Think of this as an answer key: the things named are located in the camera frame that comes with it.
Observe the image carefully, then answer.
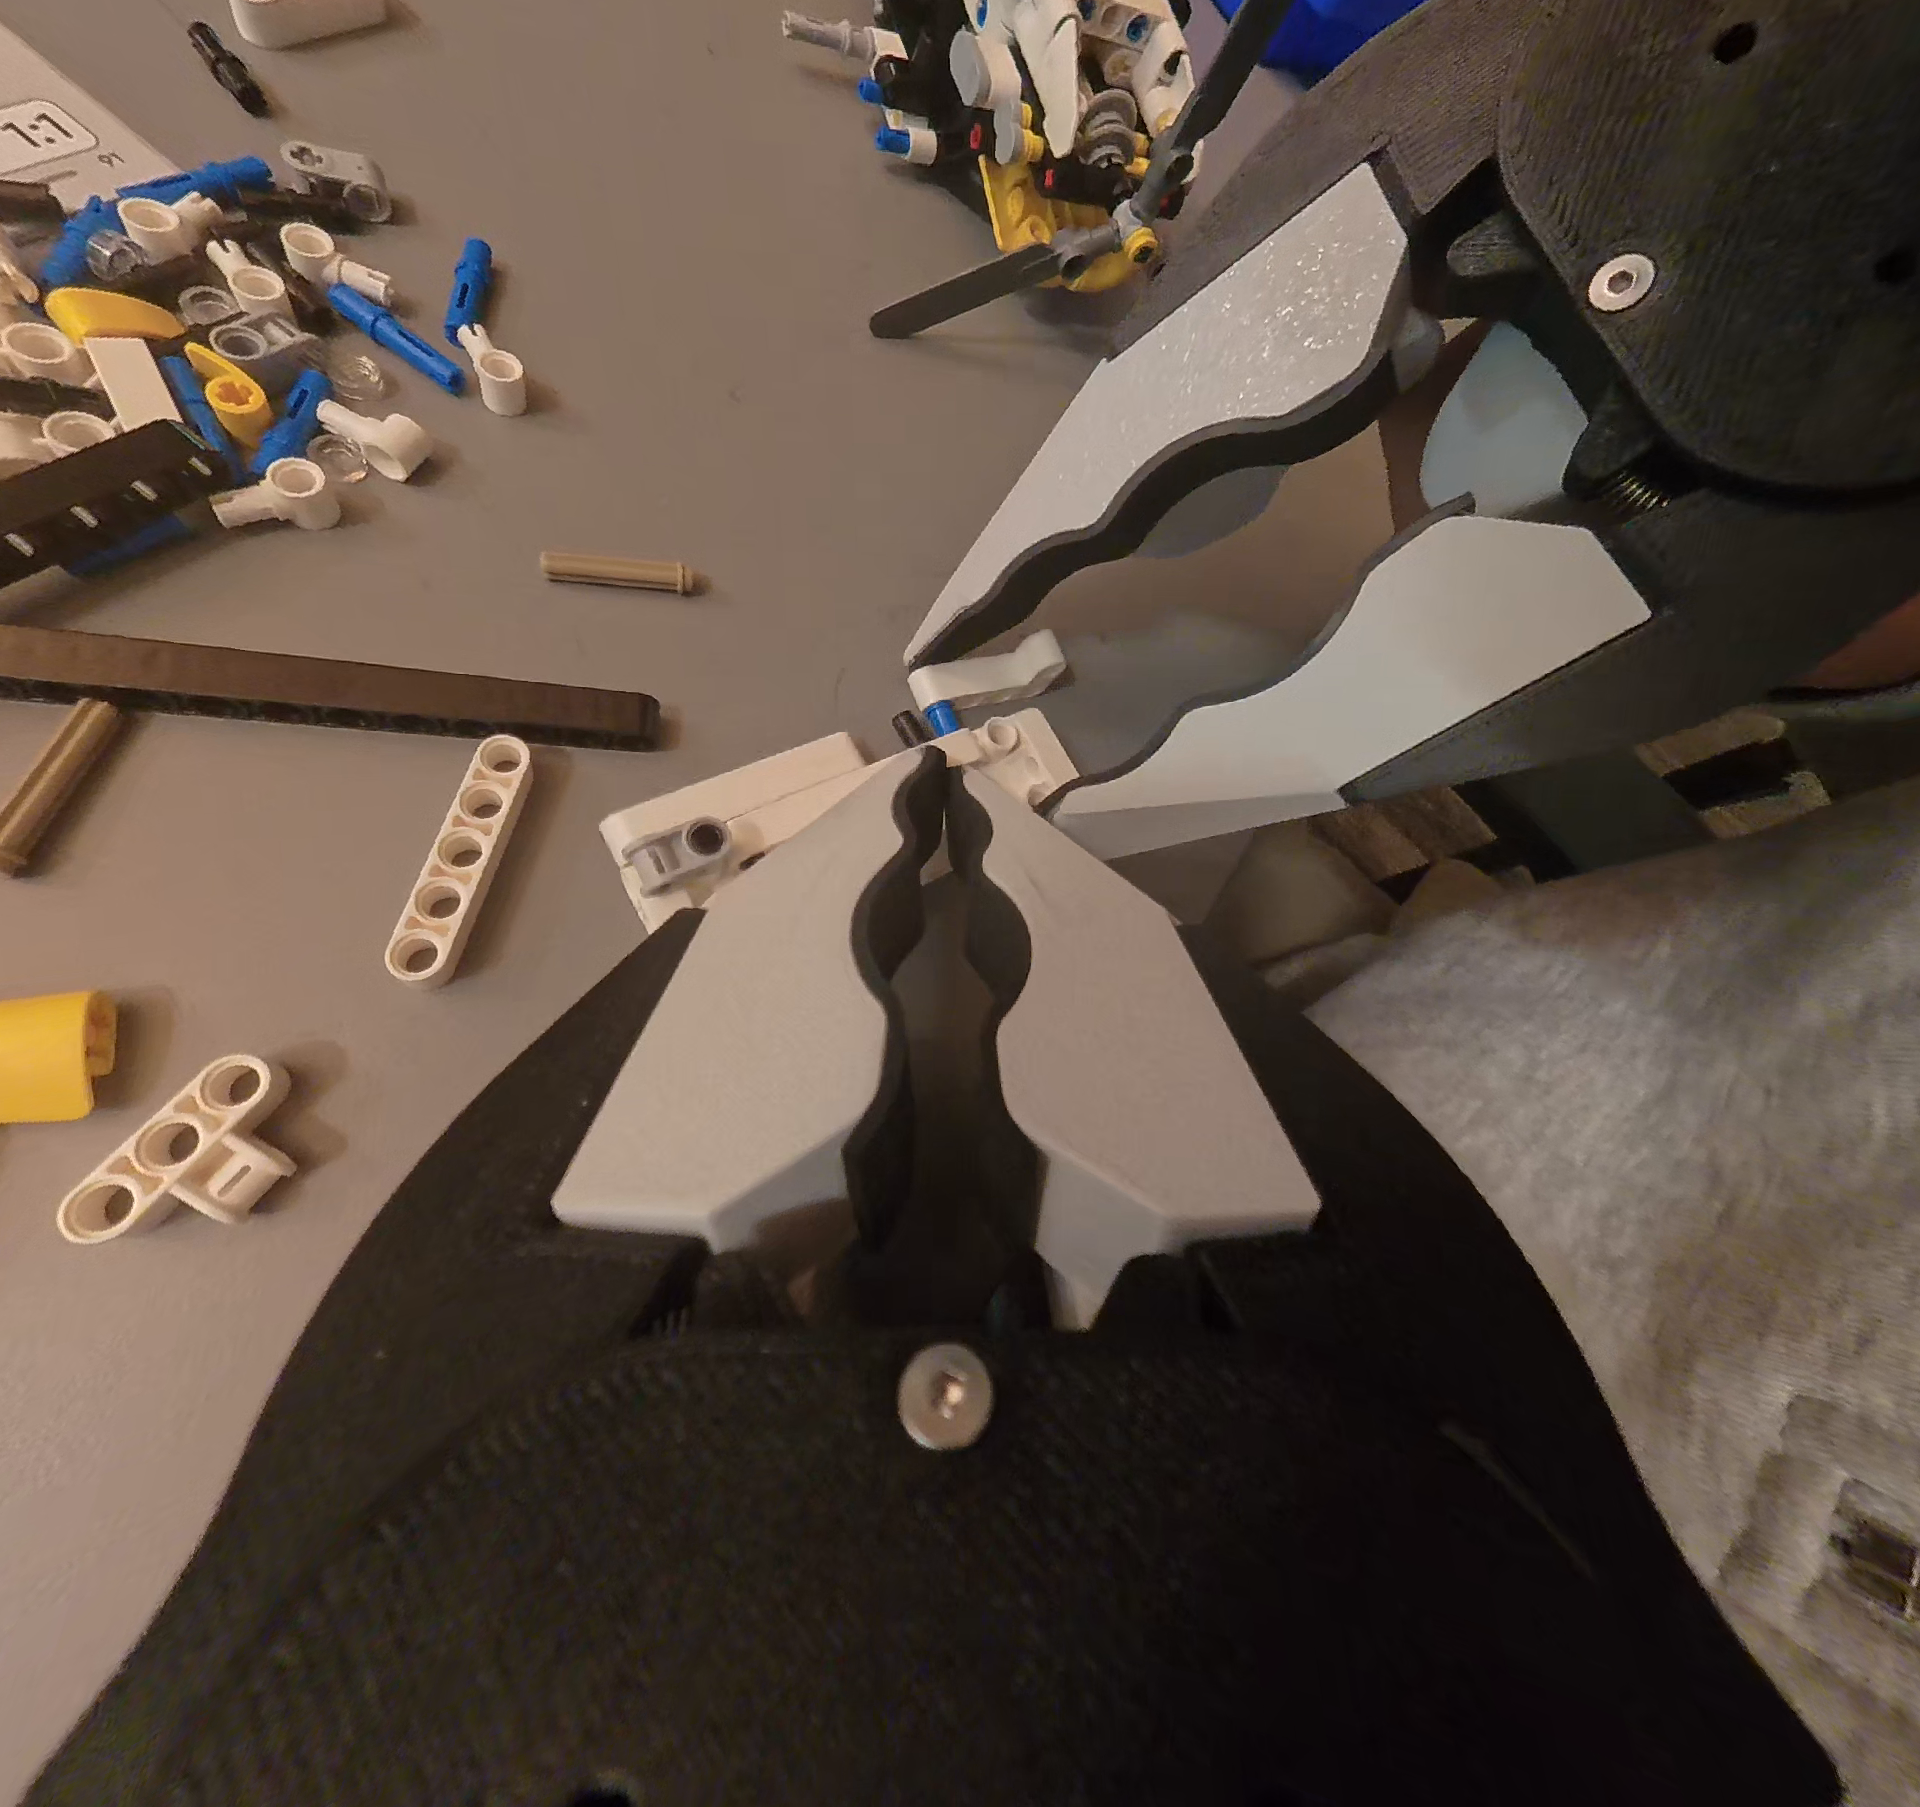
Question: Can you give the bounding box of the white liftarm with blue pin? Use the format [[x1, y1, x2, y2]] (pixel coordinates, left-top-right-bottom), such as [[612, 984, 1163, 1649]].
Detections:
[[896, 630, 1069, 748]]

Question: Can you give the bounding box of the tan ridged lego pin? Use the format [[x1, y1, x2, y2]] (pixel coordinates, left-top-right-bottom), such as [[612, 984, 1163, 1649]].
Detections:
[[539, 550, 699, 598]]

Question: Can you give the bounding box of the white five-hole lego beam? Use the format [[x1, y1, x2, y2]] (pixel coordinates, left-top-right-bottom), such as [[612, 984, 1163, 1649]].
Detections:
[[383, 734, 534, 992]]

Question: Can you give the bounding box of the long black lego strip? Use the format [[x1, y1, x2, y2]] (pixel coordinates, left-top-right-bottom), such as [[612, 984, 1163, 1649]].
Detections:
[[0, 622, 662, 752]]

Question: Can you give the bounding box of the lego plane model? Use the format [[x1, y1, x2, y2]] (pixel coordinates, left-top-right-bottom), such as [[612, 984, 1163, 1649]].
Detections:
[[780, 0, 1359, 340]]

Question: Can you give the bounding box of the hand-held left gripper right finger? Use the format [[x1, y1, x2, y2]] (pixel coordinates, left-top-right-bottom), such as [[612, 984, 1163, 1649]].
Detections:
[[943, 764, 1321, 1332]]

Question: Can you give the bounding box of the instruction booklet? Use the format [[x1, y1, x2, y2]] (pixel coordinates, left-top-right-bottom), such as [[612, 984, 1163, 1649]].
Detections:
[[0, 26, 190, 242]]

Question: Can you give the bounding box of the pile of small lego pieces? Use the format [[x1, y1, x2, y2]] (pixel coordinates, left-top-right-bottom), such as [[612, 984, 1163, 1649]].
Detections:
[[0, 142, 534, 594]]

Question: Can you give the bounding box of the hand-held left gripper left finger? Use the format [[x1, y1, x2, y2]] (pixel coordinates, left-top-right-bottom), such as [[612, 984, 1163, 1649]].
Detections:
[[552, 750, 949, 1254]]

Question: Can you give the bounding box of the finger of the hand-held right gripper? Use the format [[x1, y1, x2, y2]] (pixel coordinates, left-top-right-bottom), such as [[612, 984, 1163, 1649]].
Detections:
[[903, 164, 1445, 672], [1050, 494, 1656, 864]]

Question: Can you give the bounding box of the black lego pin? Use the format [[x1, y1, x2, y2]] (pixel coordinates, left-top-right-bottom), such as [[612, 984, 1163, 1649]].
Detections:
[[185, 20, 272, 118]]

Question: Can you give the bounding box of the white T-shaped lego beam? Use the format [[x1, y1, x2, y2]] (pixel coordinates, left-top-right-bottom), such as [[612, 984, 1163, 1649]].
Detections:
[[55, 1054, 299, 1246]]

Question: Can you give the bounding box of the white lego beam assembly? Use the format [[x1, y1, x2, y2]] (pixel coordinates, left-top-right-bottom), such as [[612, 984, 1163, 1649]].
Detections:
[[600, 704, 1086, 934]]

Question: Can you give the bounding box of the tan lego axle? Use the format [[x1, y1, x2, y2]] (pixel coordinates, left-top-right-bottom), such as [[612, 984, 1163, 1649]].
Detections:
[[0, 698, 125, 880]]

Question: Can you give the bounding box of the yellow lego panel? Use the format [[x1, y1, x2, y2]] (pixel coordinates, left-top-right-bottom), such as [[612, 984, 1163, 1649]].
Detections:
[[0, 990, 121, 1126]]

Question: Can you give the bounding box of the black holed lego beam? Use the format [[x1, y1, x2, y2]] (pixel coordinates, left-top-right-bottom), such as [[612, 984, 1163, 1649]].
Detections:
[[0, 420, 233, 586]]

